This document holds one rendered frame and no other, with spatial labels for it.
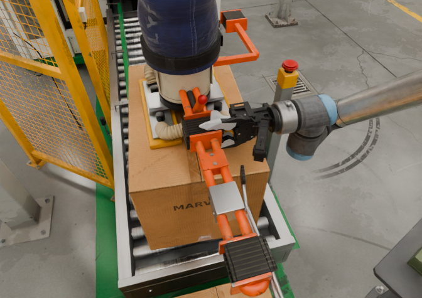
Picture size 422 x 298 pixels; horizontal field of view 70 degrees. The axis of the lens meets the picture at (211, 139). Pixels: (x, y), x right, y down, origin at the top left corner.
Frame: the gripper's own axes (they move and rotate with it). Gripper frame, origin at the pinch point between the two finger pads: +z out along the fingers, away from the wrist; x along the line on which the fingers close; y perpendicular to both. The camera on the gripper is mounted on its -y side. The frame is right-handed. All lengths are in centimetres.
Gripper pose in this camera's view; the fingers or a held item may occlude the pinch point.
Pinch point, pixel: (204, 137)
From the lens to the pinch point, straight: 77.3
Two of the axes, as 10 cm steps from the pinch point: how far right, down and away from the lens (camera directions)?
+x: 0.0, -6.7, -7.4
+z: -9.7, 1.8, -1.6
